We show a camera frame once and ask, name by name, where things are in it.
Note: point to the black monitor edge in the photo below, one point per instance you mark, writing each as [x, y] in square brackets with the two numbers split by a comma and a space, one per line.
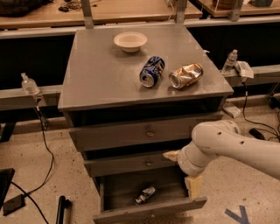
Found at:
[6, 176]

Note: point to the orange crushed soda can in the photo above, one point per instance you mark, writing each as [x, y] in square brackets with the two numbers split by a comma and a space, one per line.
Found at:
[186, 75]

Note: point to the grey top drawer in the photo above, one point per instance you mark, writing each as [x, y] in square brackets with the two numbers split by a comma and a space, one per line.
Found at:
[119, 134]

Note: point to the black power adapter right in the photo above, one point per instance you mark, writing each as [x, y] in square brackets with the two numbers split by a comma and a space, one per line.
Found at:
[257, 134]

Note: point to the grey drawer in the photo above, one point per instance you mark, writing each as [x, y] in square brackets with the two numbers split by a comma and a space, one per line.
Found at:
[119, 134]
[127, 163]
[118, 193]

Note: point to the white paper packet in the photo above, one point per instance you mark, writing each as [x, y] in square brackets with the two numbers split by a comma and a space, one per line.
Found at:
[244, 69]

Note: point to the grey bottom drawer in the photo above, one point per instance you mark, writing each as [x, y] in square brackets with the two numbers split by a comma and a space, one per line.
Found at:
[118, 193]

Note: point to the grey drawer cabinet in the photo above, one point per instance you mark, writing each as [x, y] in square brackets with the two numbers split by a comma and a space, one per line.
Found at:
[102, 84]

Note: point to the black post on floor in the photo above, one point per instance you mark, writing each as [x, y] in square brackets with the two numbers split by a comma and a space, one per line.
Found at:
[62, 206]

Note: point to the black power adapter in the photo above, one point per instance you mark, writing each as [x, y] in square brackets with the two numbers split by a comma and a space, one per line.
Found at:
[12, 205]
[257, 134]

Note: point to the grey middle drawer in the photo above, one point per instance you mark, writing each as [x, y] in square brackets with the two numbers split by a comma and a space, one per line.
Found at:
[127, 163]

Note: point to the clear water bottle right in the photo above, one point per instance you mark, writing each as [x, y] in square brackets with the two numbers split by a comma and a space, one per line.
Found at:
[230, 62]

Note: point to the white box on floor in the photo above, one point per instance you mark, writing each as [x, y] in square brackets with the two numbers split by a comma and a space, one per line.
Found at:
[231, 109]

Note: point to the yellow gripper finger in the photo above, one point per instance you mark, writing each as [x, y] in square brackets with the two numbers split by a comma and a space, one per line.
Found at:
[193, 186]
[172, 155]

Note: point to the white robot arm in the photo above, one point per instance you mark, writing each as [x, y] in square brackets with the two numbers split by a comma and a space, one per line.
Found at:
[223, 138]

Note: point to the silver crushed redbull can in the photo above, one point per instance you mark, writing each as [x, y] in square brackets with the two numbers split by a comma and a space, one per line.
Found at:
[145, 195]

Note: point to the clear bottle on left rail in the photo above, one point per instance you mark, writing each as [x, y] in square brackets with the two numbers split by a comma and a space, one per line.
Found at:
[29, 85]

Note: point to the black power adapter left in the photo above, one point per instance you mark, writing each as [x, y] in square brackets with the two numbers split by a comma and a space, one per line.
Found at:
[12, 205]

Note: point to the blue crushed soda can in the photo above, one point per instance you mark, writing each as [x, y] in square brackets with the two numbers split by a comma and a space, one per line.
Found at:
[152, 71]

